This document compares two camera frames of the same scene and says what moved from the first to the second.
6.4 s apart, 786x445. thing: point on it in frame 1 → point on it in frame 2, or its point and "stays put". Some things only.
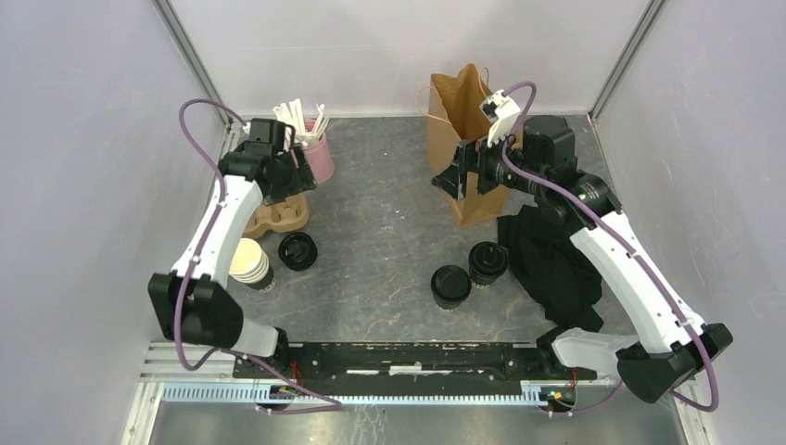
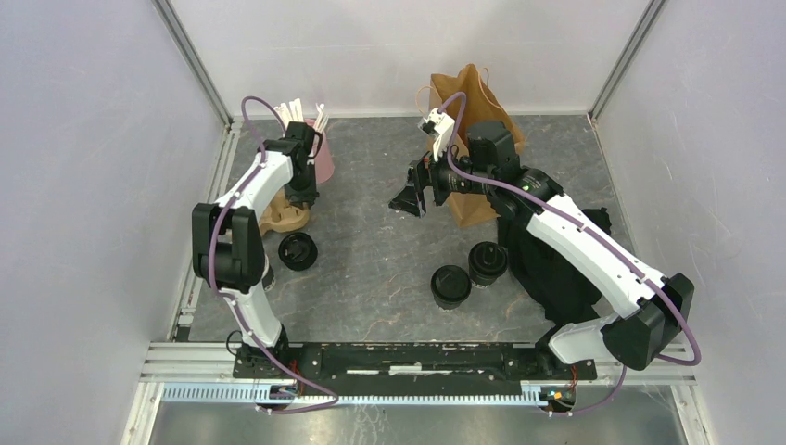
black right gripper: [473, 155] → [421, 173]
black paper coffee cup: [485, 280] stays put
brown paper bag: [456, 131] stays put
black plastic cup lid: [488, 258] stays put
